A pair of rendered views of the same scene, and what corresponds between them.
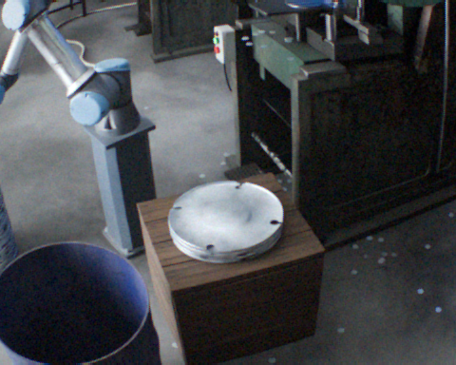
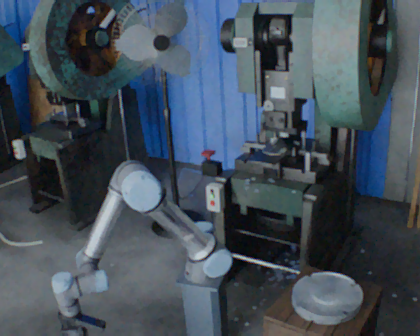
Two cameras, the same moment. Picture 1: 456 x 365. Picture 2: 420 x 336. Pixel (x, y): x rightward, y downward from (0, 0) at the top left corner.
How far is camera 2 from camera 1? 1.29 m
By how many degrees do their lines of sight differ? 35
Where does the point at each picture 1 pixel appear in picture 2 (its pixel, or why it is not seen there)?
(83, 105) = (219, 261)
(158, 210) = (281, 312)
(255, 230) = (350, 293)
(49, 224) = not seen: outside the picture
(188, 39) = (92, 207)
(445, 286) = (403, 287)
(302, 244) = (370, 290)
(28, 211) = not seen: outside the picture
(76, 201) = not seen: outside the picture
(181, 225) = (316, 310)
